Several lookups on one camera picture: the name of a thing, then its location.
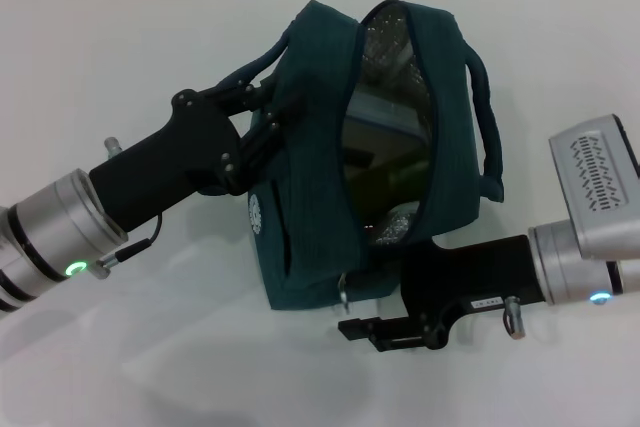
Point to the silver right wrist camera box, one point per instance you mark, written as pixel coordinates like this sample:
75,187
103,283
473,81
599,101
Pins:
595,182

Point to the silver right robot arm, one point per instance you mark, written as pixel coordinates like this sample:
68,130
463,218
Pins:
570,267

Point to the teal fabric lunch bag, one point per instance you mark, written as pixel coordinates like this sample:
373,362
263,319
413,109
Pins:
310,172

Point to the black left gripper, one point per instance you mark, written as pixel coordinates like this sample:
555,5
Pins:
175,167

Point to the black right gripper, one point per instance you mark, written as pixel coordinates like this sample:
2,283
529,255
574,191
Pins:
465,272

